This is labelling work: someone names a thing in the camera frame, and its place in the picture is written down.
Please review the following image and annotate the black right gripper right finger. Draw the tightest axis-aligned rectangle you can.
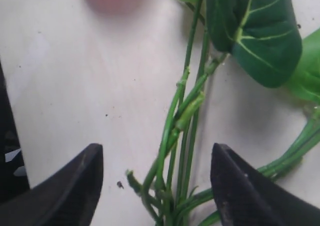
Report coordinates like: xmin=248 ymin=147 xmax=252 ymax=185
xmin=210 ymin=143 xmax=320 ymax=225

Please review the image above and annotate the artificial anthurium plant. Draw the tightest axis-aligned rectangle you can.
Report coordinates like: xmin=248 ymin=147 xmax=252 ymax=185
xmin=126 ymin=0 xmax=320 ymax=225

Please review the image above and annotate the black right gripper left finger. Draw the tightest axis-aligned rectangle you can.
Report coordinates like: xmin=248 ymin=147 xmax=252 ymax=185
xmin=0 ymin=143 xmax=104 ymax=225

